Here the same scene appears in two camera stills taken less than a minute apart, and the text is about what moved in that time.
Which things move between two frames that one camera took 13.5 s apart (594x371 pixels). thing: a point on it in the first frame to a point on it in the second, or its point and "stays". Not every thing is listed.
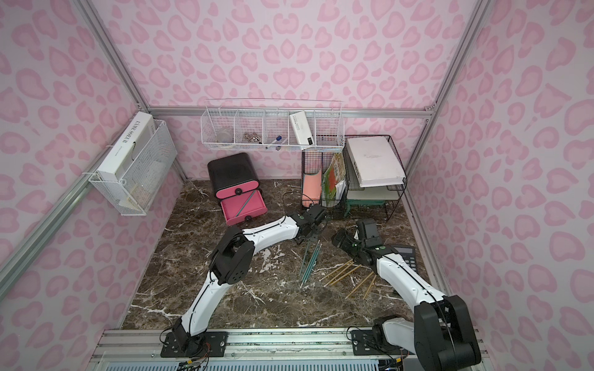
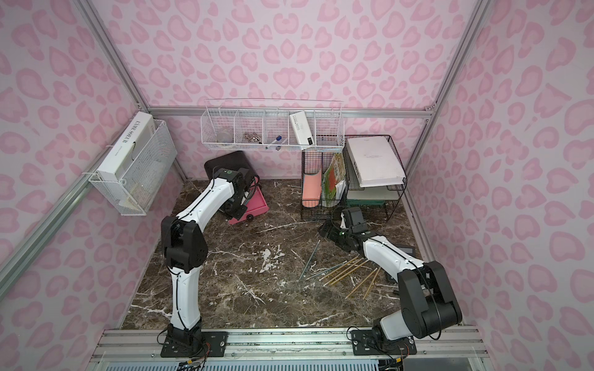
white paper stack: x=374 y=162 stays
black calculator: x=407 y=252 stays
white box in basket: x=302 y=128 stays
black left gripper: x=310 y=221 to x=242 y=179
